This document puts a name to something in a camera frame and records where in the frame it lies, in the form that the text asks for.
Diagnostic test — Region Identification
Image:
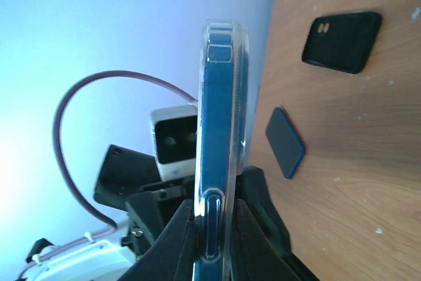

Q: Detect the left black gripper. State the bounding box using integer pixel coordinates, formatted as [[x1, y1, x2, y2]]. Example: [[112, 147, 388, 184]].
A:
[[93, 145, 194, 248]]

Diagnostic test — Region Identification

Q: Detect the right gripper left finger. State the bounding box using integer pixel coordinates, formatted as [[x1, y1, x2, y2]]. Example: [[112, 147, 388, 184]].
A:
[[119, 199, 197, 281]]

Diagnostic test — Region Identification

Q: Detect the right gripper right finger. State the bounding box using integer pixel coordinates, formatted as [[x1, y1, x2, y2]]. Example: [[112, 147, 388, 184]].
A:
[[230, 166, 318, 280]]

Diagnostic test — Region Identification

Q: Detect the clear magsafe phone case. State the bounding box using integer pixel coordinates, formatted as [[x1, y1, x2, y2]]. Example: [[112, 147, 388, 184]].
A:
[[192, 18, 249, 281]]

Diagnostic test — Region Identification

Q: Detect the blue smartphone black screen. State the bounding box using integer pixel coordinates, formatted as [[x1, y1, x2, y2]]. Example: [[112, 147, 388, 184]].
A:
[[193, 29, 246, 281]]

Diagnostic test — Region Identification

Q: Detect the dark blue phone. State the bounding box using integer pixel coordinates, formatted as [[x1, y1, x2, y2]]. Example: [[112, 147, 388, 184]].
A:
[[266, 107, 305, 179]]

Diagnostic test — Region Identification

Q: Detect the black phone case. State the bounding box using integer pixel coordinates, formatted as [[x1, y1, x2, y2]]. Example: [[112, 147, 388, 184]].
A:
[[301, 11, 382, 74]]

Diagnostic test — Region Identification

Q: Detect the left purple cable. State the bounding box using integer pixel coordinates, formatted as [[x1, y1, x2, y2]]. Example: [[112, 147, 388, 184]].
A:
[[16, 69, 198, 278]]

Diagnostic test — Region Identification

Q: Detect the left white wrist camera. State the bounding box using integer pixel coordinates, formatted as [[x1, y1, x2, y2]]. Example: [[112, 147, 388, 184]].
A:
[[150, 105, 197, 182]]

